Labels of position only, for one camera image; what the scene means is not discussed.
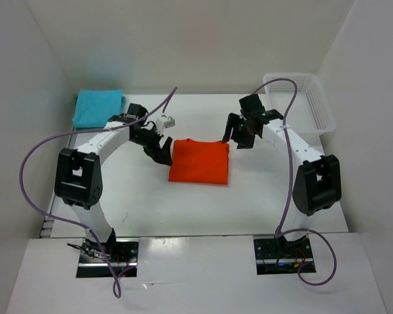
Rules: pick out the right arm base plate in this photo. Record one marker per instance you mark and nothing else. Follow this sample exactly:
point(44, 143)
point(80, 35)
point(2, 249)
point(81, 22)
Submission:
point(275, 256)

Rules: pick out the light blue t shirt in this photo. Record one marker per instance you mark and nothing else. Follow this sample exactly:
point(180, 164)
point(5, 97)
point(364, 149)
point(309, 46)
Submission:
point(93, 108)

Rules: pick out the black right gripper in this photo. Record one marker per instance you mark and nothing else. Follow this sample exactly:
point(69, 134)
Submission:
point(233, 120)

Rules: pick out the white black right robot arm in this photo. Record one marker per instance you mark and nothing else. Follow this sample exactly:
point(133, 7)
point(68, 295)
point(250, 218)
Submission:
point(315, 179)

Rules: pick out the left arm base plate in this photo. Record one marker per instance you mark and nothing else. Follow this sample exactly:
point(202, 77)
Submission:
point(124, 260)

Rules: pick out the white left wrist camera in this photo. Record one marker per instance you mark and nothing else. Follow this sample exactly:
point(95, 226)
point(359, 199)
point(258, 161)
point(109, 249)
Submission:
point(163, 122)

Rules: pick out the white plastic basket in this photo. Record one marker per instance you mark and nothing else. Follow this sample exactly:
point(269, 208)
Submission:
point(310, 114)

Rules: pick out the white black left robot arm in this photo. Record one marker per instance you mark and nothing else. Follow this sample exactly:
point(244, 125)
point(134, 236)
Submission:
point(79, 176)

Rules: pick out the orange t shirt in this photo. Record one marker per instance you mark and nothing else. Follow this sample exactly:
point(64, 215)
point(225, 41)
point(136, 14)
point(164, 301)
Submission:
point(200, 162)

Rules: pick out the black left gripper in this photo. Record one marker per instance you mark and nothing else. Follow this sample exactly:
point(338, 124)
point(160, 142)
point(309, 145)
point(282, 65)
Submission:
point(159, 155)

